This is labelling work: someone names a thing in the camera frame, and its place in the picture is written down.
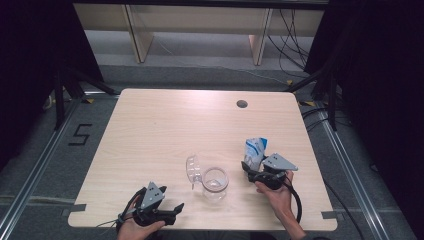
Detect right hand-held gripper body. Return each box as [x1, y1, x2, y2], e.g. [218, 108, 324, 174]
[247, 152, 299, 191]

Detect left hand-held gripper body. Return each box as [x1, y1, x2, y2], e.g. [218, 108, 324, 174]
[116, 181, 178, 229]

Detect blue white milk carton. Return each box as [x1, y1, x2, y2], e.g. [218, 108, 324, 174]
[244, 136, 269, 172]

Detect clear jar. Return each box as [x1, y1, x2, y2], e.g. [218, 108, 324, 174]
[201, 166, 230, 203]

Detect person's right hand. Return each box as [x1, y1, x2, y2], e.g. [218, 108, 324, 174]
[254, 170, 295, 216]

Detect person's left hand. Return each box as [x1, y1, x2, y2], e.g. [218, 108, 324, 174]
[116, 216, 167, 240]

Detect black metal stand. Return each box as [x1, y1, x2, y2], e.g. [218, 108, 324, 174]
[54, 64, 118, 131]
[283, 64, 338, 132]

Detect black curtain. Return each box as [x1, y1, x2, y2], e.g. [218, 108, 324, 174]
[303, 0, 424, 234]
[0, 0, 105, 171]

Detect light wooden shelf unit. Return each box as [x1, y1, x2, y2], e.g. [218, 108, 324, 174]
[73, 3, 326, 67]

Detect thick black gripper cable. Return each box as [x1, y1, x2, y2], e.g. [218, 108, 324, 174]
[283, 181, 303, 224]

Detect black floor cables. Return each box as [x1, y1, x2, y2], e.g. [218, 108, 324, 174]
[300, 105, 353, 133]

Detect aluminium floor rail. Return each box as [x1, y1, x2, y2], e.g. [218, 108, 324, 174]
[314, 101, 389, 240]
[0, 99, 83, 234]

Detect long black floor cable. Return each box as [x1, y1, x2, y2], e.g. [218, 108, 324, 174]
[323, 181, 368, 240]

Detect bundle of black cables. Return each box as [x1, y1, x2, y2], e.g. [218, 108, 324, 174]
[266, 9, 312, 79]

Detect pale cable loop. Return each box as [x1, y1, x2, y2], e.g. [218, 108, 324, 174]
[42, 93, 58, 112]

